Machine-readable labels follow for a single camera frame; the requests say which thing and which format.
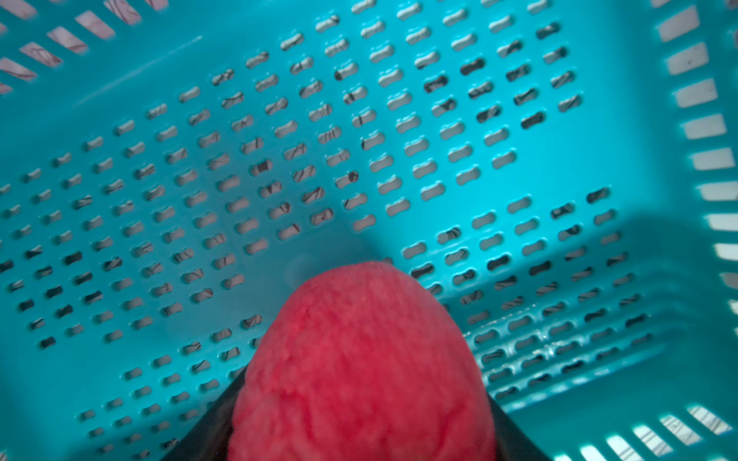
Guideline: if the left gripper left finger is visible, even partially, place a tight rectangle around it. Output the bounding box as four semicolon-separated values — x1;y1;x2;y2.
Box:
163;369;246;461

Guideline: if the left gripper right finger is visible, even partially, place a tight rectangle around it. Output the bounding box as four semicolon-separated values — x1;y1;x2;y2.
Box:
488;397;551;461

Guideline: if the left teal plastic basket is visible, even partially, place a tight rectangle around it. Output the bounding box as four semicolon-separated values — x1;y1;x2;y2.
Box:
1;1;737;460

